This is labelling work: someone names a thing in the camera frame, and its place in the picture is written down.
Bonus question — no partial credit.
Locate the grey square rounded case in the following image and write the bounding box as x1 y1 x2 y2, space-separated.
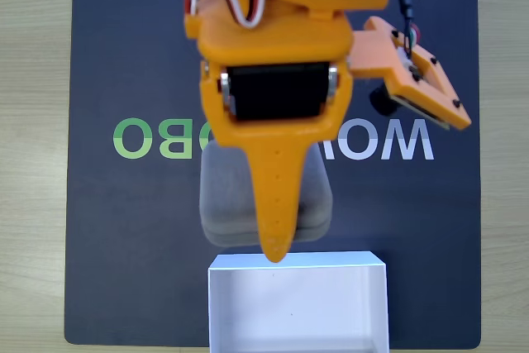
198 139 334 247

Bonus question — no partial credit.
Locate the white open cardboard box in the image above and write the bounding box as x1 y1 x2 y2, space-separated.
207 250 390 353

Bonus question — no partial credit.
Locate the dark blue WOWROBO mat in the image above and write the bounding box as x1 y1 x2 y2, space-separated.
64 0 483 348

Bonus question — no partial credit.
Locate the black camera cable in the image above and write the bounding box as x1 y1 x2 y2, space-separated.
393 0 421 60

